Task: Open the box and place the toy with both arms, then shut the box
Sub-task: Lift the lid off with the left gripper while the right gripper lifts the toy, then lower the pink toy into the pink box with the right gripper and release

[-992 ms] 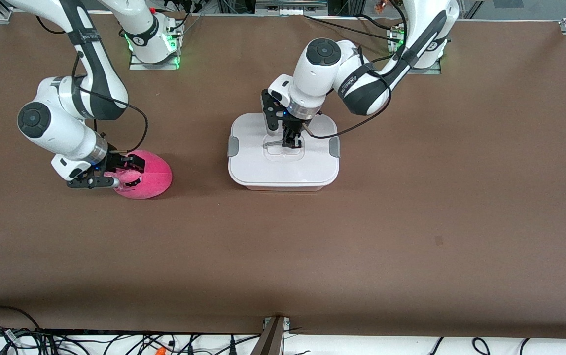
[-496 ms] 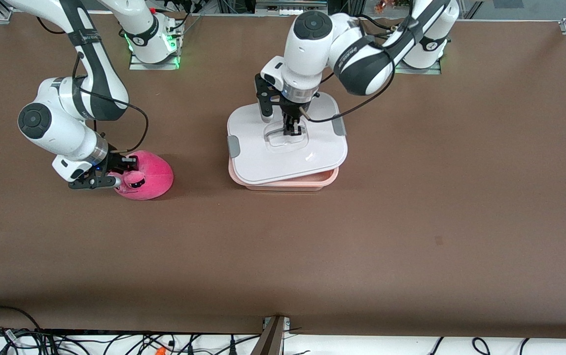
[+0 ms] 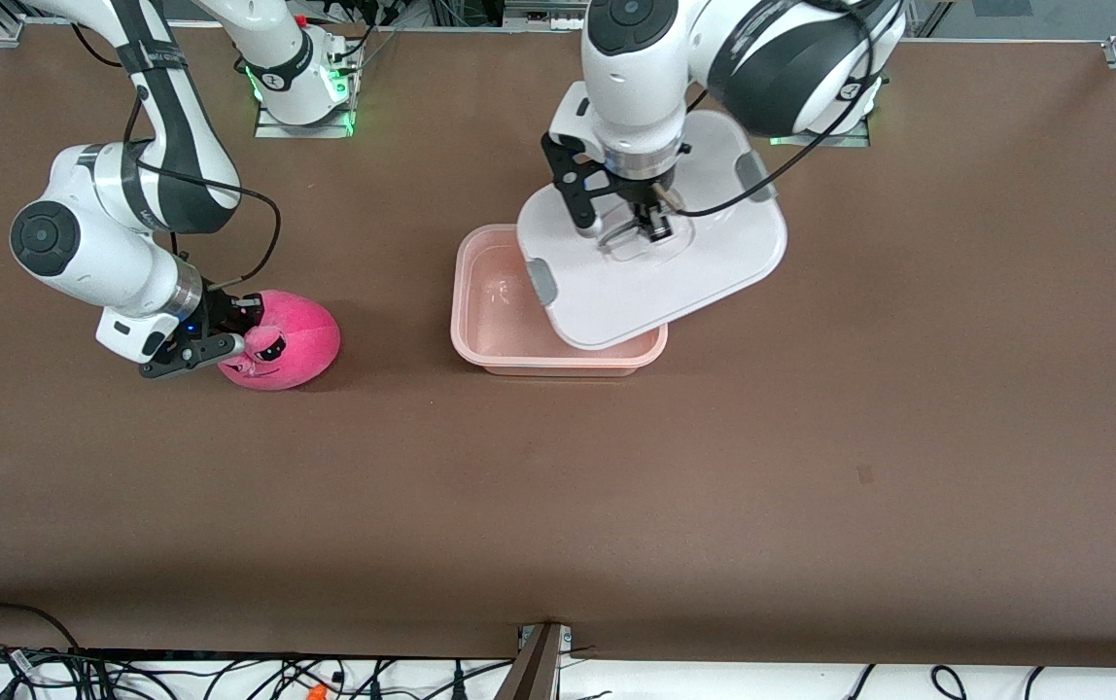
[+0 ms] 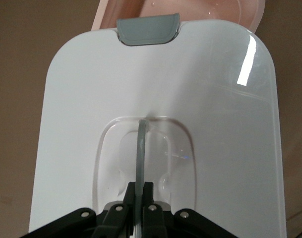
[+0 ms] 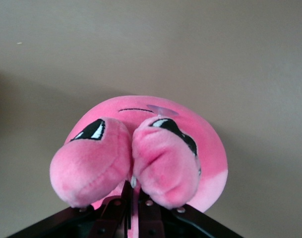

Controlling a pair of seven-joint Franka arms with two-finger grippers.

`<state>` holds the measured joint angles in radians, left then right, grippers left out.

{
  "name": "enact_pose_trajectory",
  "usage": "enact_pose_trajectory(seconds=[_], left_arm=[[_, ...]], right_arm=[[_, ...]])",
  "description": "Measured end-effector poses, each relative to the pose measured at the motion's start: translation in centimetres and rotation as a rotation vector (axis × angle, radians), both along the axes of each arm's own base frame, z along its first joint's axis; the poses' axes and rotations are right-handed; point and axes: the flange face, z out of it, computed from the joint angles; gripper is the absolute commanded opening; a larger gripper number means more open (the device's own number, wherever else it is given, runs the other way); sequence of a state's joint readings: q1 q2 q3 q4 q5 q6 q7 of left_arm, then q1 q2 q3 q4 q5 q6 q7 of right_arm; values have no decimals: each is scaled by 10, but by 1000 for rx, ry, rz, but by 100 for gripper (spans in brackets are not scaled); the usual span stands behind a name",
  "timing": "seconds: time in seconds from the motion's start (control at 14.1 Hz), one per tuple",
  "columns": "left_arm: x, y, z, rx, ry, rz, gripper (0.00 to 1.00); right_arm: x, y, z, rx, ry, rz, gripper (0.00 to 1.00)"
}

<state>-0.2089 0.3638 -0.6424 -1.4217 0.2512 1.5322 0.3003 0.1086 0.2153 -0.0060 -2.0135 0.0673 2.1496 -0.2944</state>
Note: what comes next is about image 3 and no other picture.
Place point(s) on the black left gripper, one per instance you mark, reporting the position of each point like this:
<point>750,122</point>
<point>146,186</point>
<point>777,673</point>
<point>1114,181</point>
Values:
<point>646,202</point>

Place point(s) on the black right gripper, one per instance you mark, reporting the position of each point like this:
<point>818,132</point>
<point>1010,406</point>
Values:
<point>220,313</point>

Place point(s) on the white box lid grey latches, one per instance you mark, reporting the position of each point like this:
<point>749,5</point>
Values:
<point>704,253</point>

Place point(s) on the pink plush toy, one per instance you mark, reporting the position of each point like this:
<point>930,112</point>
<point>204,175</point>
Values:
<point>300,345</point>

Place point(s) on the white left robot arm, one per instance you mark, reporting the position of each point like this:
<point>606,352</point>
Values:
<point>636,87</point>

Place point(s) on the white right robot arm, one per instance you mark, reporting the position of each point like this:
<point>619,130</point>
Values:
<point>82,243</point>

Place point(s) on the pink plastic box base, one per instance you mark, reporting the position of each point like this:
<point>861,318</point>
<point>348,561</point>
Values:
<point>490,311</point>

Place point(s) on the white terminal strip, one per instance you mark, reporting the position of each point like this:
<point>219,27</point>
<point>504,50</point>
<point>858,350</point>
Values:
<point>543,17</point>

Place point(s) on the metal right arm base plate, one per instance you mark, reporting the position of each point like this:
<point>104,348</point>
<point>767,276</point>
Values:
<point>271,130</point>

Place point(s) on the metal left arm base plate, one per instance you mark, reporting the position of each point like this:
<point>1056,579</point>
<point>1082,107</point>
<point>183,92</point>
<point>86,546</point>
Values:
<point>850,143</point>

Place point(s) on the metal bracket at table edge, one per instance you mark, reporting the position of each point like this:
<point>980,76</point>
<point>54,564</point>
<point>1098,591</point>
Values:
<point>534,666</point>

